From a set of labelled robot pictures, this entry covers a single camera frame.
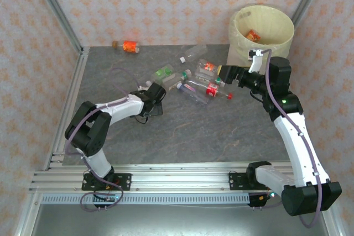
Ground red-orange label bottle orange cap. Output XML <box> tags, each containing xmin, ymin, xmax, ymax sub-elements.
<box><xmin>195</xmin><ymin>59</ymin><xmax>222</xmax><ymax>79</ymax></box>

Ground green lime label soda bottle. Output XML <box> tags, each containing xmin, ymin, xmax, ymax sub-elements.
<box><xmin>145</xmin><ymin>64</ymin><xmax>175</xmax><ymax>87</ymax></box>

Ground orange juice bottle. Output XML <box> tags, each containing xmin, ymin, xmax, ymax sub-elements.
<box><xmin>247</xmin><ymin>29</ymin><xmax>261</xmax><ymax>43</ymax></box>

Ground translucent yellow-green bin liner bag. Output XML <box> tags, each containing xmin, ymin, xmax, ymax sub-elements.
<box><xmin>228</xmin><ymin>3</ymin><xmax>291</xmax><ymax>60</ymax></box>

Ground cream plastic bin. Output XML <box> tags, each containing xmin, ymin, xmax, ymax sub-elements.
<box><xmin>226</xmin><ymin>3</ymin><xmax>295</xmax><ymax>68</ymax></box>

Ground flattened clear bottle green cap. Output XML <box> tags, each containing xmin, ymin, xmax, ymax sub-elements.
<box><xmin>188</xmin><ymin>77</ymin><xmax>226</xmax><ymax>89</ymax></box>

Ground clear bottle white cap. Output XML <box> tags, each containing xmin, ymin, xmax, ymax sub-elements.
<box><xmin>179</xmin><ymin>44</ymin><xmax>208</xmax><ymax>64</ymax></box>

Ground clear bottle purple cap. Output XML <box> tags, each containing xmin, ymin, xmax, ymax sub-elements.
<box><xmin>176</xmin><ymin>81</ymin><xmax>209</xmax><ymax>106</ymax></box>

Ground orange-label bottle brown cap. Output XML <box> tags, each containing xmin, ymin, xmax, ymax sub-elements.
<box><xmin>112</xmin><ymin>40</ymin><xmax>140</xmax><ymax>54</ymax></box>

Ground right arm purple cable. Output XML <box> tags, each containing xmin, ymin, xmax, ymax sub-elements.
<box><xmin>258</xmin><ymin>49</ymin><xmax>324</xmax><ymax>229</ymax></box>

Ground aluminium side rail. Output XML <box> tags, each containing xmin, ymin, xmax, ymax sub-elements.
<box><xmin>45</xmin><ymin>47</ymin><xmax>91</xmax><ymax>169</ymax></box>

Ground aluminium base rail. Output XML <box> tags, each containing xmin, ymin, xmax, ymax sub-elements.
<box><xmin>29</xmin><ymin>163</ymin><xmax>332</xmax><ymax>192</ymax></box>

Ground white slotted cable duct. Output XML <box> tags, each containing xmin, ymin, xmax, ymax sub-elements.
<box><xmin>41</xmin><ymin>193</ymin><xmax>251</xmax><ymax>205</ymax></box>

